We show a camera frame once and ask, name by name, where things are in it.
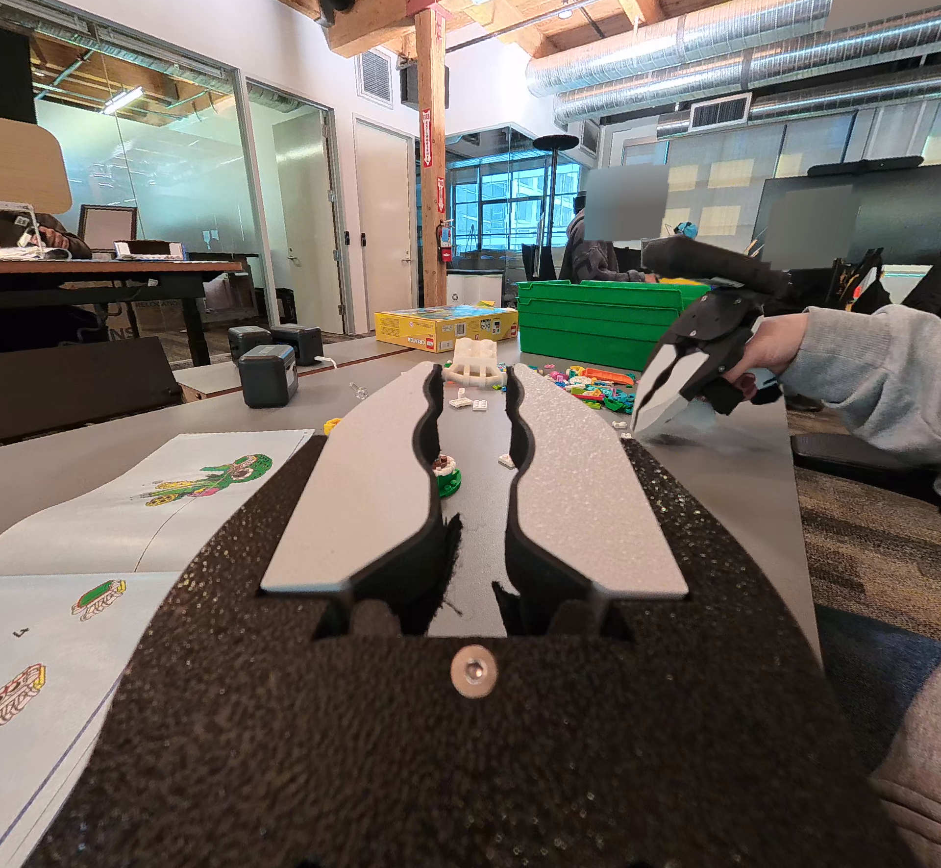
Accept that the black wall speaker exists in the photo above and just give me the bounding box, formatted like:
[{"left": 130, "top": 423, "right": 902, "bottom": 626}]
[{"left": 399, "top": 59, "right": 449, "bottom": 110}]

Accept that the dark picture frame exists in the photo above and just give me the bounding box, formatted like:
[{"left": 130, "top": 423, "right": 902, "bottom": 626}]
[{"left": 78, "top": 205, "right": 138, "bottom": 251}]

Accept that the person's grey hoodie torso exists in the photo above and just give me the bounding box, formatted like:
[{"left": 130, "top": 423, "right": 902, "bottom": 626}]
[{"left": 871, "top": 684, "right": 941, "bottom": 868}]

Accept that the white door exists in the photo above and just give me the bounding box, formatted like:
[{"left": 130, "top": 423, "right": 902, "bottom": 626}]
[{"left": 353, "top": 114, "right": 418, "bottom": 336}]

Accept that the black monitor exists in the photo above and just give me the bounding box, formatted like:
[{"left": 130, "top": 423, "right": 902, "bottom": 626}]
[{"left": 0, "top": 28, "right": 38, "bottom": 125}]

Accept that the large black television screen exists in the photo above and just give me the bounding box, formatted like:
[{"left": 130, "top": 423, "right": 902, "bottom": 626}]
[{"left": 750, "top": 170, "right": 941, "bottom": 266}]

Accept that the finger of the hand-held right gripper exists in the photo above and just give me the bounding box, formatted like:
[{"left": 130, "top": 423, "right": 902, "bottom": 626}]
[
  {"left": 637, "top": 353, "right": 714, "bottom": 437},
  {"left": 631, "top": 343, "right": 683, "bottom": 437}
]

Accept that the pile of colourful lego pieces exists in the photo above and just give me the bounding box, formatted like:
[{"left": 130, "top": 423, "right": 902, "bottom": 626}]
[{"left": 540, "top": 362, "right": 641, "bottom": 415}]

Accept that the black floor lamp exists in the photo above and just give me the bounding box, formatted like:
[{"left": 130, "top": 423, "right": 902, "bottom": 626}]
[{"left": 533, "top": 134, "right": 582, "bottom": 279}]

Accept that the black flat case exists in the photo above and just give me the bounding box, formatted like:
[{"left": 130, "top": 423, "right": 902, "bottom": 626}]
[{"left": 0, "top": 336, "right": 185, "bottom": 443}]

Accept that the stack of green plastic bins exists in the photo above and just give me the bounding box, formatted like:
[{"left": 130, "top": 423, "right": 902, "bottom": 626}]
[{"left": 515, "top": 280, "right": 710, "bottom": 375}]

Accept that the person's right forearm grey sleeve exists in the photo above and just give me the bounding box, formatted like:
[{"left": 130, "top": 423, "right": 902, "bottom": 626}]
[{"left": 779, "top": 303, "right": 941, "bottom": 494}]

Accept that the light wood panel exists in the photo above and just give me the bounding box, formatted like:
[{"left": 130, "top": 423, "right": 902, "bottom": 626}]
[{"left": 0, "top": 118, "right": 73, "bottom": 215}]

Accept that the large white ribbed lego piece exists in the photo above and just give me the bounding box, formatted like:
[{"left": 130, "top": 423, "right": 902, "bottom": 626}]
[{"left": 443, "top": 339, "right": 508, "bottom": 391}]

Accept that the white recycling bin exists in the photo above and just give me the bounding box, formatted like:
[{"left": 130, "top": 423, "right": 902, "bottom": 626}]
[{"left": 452, "top": 269, "right": 507, "bottom": 309}]

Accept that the open lego instruction booklet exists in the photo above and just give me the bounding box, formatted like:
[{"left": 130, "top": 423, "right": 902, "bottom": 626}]
[{"left": 0, "top": 429, "right": 316, "bottom": 868}]

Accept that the brown desk with black legs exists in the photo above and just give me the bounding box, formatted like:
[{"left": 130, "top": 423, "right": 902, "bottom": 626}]
[{"left": 0, "top": 259, "right": 247, "bottom": 368}]

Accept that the yellow lego box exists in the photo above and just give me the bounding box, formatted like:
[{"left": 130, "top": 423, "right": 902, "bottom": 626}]
[{"left": 373, "top": 305, "right": 520, "bottom": 354}]

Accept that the white wire stand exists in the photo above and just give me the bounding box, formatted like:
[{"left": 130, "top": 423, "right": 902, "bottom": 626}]
[{"left": 0, "top": 200, "right": 38, "bottom": 248}]

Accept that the white wall vent grille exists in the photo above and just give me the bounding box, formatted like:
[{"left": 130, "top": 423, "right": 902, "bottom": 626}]
[{"left": 355, "top": 48, "right": 396, "bottom": 108}]

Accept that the person's right hand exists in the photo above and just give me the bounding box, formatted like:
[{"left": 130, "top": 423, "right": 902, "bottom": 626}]
[{"left": 724, "top": 311, "right": 810, "bottom": 398}]

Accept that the black soundbar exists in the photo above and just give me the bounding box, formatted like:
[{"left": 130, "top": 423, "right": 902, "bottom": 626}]
[{"left": 807, "top": 156, "right": 924, "bottom": 178}]

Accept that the white duct vent grille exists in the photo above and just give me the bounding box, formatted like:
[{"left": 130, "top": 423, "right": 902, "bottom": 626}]
[{"left": 689, "top": 93, "right": 753, "bottom": 133}]

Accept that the wooden support post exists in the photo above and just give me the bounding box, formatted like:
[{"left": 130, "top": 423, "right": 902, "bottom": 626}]
[{"left": 414, "top": 8, "right": 449, "bottom": 308}]

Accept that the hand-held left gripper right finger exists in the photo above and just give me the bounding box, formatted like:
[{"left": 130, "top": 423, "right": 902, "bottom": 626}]
[{"left": 491, "top": 362, "right": 691, "bottom": 637}]

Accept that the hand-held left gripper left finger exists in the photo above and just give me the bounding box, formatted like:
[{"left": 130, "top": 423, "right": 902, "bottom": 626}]
[{"left": 259, "top": 359, "right": 464, "bottom": 637}]

